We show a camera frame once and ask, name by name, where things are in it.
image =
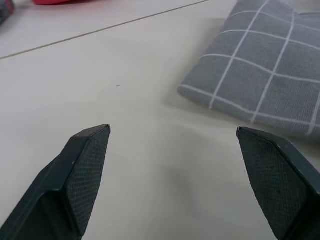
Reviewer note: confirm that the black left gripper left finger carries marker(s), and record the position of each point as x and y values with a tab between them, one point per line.
75	175

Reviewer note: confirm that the black cylindrical bottle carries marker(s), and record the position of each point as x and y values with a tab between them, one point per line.
5	10

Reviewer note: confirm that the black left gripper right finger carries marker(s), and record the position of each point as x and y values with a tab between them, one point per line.
280	180

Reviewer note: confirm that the pink fabric pouch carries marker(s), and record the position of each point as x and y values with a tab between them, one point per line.
55	1

